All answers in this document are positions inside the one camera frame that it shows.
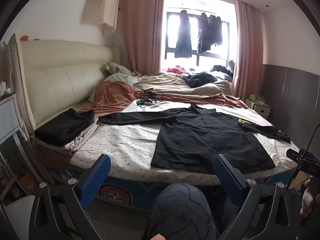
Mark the air conditioner cloth cover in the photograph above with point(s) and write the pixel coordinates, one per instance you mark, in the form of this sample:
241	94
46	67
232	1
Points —
102	7

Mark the black long-sleeved shirt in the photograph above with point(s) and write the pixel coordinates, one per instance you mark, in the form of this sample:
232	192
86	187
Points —
200	140

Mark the long dark hanging garment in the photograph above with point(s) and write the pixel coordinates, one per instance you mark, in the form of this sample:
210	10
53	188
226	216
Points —
183	37

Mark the folded beige clothes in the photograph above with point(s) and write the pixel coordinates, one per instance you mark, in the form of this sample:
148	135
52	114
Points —
83	136

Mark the red clothes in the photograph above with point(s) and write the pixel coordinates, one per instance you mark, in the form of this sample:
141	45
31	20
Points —
175	69

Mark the pink curtain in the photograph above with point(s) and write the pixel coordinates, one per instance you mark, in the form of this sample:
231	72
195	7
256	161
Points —
142	30
246	50

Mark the black clothes pile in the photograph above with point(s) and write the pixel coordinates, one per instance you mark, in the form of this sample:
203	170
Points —
198	80

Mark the folded black garment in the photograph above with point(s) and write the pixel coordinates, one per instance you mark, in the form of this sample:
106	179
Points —
62	127

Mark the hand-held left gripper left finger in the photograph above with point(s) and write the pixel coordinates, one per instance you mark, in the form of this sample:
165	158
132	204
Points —
96	177

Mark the white bedside shelf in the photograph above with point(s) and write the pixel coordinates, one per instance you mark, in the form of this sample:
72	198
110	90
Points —
8	115

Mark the person's right hand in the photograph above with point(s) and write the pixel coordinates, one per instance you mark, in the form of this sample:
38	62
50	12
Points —
307	206

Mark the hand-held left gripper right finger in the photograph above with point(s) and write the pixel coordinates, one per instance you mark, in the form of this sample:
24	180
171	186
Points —
226	177

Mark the white nightstand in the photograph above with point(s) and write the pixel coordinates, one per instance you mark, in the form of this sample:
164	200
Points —
258	106

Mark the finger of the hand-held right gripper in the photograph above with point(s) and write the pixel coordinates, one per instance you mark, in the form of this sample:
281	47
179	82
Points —
293	154
306	151

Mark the beige duvet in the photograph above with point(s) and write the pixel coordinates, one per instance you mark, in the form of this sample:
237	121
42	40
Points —
165	82

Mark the brown blanket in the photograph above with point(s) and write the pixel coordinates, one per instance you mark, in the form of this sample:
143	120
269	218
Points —
112	97

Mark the cream padded headboard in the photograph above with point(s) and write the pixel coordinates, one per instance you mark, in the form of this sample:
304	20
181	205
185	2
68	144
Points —
62	80

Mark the floral white bed sheet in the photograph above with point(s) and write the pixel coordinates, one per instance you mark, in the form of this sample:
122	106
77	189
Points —
125	145

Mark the person's leg in grey pants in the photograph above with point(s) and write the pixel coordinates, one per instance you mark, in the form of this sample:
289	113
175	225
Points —
180	212

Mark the dark jacket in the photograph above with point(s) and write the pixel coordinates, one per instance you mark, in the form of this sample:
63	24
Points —
222	70

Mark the printed bed base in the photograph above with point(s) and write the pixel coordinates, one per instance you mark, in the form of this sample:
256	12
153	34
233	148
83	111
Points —
125	192

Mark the grey plush toy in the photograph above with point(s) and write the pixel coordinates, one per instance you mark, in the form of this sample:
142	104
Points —
117	68

